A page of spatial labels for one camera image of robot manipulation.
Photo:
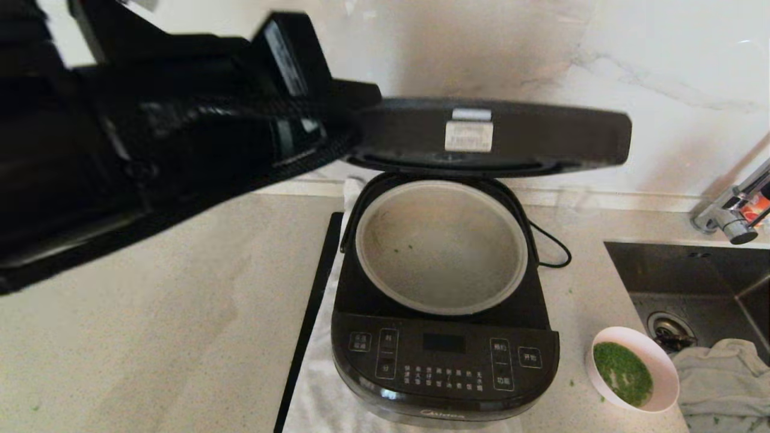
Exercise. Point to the orange object behind faucet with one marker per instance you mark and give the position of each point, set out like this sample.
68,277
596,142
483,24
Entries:
757,210

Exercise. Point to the stainless steel sink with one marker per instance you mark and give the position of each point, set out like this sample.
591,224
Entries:
692,270

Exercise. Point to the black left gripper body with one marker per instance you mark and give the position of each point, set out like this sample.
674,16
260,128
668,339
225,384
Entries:
301,132

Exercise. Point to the black flat strip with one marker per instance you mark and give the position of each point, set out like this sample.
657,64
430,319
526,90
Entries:
313,300

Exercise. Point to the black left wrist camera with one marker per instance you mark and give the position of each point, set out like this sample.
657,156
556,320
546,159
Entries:
292,54

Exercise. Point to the chrome faucet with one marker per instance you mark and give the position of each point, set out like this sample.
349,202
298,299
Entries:
737,228

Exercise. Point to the grey inner cooking pot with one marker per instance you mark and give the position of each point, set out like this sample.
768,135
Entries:
442,252

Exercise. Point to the chopped green vegetables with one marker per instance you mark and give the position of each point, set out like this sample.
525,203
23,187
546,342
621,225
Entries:
622,373

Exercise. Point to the metal sink drain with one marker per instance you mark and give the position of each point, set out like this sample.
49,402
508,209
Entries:
666,328

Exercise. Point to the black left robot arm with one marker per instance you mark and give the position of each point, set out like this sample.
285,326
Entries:
90,150

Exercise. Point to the grey crumpled cloth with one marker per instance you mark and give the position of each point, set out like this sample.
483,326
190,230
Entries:
722,385

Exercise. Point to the white round bowl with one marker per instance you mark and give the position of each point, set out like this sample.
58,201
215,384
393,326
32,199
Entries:
665,368

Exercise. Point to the clear plastic cup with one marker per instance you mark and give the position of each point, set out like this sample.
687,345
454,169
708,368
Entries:
577,207

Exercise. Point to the white towel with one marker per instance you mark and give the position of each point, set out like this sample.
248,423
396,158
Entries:
313,391

